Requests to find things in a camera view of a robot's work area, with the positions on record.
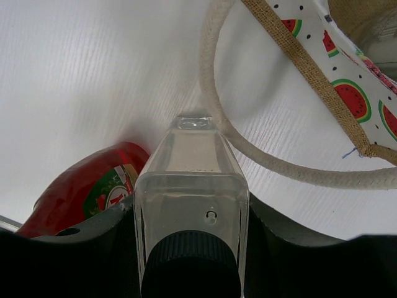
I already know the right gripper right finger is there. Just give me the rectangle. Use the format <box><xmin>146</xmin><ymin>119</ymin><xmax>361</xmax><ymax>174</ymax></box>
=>
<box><xmin>244</xmin><ymin>197</ymin><xmax>396</xmax><ymax>297</ymax></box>

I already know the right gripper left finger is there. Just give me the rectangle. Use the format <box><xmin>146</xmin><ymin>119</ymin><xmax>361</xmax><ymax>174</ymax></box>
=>
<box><xmin>1</xmin><ymin>203</ymin><xmax>140</xmax><ymax>297</ymax></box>

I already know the red liquid bottle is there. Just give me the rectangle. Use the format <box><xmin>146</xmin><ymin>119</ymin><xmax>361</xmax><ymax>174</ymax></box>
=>
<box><xmin>17</xmin><ymin>142</ymin><xmax>149</xmax><ymax>238</ymax></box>

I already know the clear bottle dark cap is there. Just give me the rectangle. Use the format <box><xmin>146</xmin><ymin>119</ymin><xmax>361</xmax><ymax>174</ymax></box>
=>
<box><xmin>134</xmin><ymin>114</ymin><xmax>249</xmax><ymax>297</ymax></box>

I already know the watermelon print canvas bag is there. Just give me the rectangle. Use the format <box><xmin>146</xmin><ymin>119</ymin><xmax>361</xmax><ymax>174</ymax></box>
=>
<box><xmin>199</xmin><ymin>1</ymin><xmax>396</xmax><ymax>190</ymax></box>

